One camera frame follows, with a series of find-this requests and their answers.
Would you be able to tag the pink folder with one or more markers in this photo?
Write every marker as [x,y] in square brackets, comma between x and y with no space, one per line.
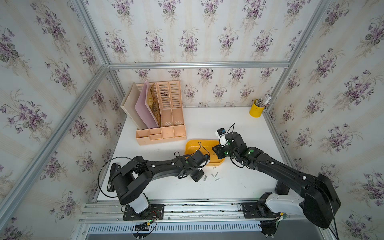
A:
[143,109]

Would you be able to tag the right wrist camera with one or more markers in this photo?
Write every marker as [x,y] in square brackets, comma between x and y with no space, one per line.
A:
[221,133]

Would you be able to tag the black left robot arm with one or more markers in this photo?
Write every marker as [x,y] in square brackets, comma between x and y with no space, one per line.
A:
[131,180]

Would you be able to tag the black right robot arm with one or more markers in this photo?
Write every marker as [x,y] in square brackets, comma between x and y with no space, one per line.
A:
[320,200]

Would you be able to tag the pens in cup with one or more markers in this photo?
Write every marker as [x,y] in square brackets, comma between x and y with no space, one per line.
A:
[264,100]

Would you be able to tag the white slotted cable duct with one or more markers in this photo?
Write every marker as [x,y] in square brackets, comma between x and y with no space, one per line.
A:
[169,228]

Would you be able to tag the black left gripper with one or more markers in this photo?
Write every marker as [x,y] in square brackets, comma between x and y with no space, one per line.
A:
[199,177]

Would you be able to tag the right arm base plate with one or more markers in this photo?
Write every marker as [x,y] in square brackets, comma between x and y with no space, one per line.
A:
[257,211]

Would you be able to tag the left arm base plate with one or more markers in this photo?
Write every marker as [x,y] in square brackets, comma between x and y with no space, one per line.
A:
[155,211]

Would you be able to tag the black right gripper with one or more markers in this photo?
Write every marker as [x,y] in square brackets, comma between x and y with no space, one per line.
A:
[218,152]

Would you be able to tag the beige folder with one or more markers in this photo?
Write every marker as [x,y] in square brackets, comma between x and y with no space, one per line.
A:
[128,106]

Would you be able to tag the pink desk file organizer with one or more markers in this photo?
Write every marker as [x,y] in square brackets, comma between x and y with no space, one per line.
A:
[165,101]

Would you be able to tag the aluminium mounting rail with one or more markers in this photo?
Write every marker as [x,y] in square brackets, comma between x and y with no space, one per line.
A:
[108,212]

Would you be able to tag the yellow plastic storage box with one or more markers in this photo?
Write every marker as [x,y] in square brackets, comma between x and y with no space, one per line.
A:
[206,148]

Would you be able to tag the yellow pen holder cup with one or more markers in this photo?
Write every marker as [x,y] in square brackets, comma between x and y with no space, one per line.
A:
[257,108]

